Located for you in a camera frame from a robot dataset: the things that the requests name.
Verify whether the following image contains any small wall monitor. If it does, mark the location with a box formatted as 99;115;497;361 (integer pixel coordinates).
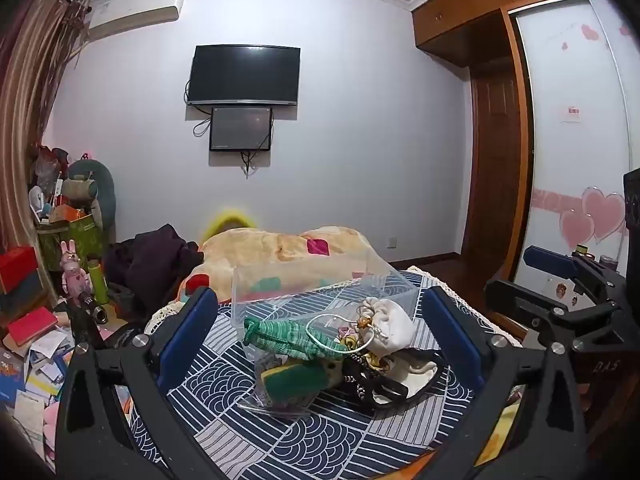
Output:
208;106;272;153

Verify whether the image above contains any striped brown curtain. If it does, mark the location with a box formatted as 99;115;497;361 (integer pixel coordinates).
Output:
0;0;92;261

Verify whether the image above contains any green bottle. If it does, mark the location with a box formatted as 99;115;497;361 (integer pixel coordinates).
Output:
87;255;108;304

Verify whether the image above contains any cream bag with black straps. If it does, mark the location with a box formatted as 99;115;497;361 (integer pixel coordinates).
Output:
342;349;447;410

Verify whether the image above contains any red box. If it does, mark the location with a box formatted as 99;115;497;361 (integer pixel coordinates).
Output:
0;246;38;295

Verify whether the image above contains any clear plastic storage box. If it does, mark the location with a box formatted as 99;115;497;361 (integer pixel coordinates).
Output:
231;252;420;361

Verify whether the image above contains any yellow plush toy behind blanket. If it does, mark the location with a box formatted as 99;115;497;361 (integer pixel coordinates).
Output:
201;208;256;244

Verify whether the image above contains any red book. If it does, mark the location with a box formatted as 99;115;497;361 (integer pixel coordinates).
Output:
8;307;58;346

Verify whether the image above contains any green plush neck pillow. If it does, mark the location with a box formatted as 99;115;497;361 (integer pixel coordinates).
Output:
62;158;116;231

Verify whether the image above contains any wooden wardrobe frame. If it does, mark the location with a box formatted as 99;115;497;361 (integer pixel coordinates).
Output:
412;0;552;284

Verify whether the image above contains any white air conditioner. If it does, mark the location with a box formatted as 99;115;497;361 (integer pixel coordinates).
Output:
88;0;184;41

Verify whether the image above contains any green knitted cloth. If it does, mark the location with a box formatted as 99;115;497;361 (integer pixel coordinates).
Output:
243;316;345;361

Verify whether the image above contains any pink rabbit figurine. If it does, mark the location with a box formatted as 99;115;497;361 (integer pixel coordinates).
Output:
60;240;92;302

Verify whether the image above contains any dark purple clothing pile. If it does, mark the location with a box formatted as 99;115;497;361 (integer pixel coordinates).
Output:
103;224;204;320

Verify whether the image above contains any beige patchwork blanket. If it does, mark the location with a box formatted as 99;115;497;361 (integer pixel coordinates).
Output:
178;226;378;301

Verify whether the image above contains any green cardboard box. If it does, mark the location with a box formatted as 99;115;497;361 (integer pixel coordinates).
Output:
36;214;105;271

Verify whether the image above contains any white drawstring pouch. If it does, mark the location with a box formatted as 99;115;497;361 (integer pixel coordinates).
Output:
357;297;416;358

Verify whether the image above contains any large wall television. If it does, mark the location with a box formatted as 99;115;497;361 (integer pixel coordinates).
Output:
186;44;300;105

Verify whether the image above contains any yellow green sponge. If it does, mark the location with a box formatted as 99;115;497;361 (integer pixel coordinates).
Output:
259;361;329;406

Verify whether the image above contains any blue white patterned cloth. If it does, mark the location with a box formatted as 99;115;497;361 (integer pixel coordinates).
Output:
124;271;507;480

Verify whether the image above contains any white sliding door with hearts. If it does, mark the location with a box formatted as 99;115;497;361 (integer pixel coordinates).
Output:
508;0;640;306

